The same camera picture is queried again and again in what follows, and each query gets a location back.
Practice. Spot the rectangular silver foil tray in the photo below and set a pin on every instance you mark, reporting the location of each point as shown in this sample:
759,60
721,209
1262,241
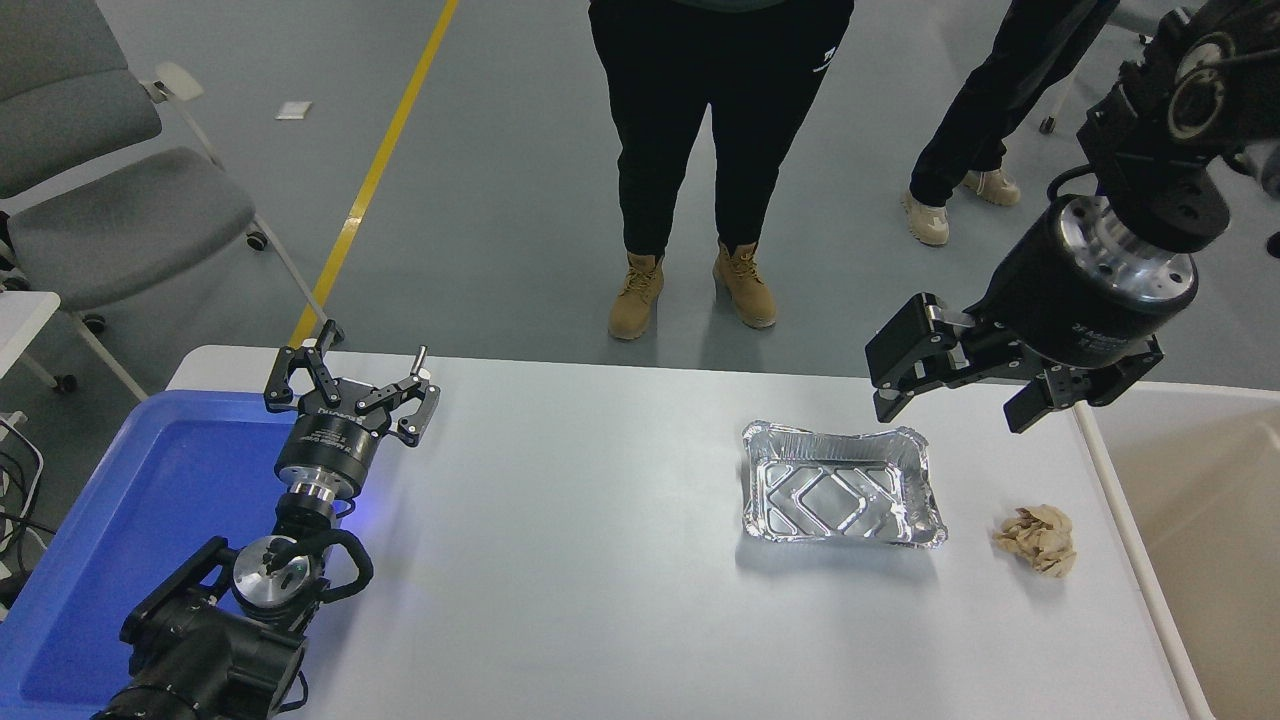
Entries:
840,495

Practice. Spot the grey padded rolling chair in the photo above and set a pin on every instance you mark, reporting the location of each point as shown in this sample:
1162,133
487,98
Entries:
120,220

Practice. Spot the crumpled tan paper ball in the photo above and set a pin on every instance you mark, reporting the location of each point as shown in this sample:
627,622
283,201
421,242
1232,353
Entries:
1038,540

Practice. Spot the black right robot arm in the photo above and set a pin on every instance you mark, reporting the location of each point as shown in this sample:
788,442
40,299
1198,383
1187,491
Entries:
1150,150

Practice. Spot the large pale bin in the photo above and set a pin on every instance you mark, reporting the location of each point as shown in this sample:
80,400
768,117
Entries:
1200,520

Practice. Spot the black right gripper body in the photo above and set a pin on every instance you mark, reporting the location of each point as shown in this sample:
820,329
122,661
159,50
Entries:
1050,300

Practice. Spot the white paper scrap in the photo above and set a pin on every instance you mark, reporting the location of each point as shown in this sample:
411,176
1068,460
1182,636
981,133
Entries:
294,110

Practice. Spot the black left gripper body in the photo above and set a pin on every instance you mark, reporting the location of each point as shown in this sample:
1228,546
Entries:
330,450

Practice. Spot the white side table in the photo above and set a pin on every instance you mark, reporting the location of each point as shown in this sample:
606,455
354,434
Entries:
20,320

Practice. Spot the blue plastic tray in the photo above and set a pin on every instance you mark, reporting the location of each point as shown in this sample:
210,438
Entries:
150,500

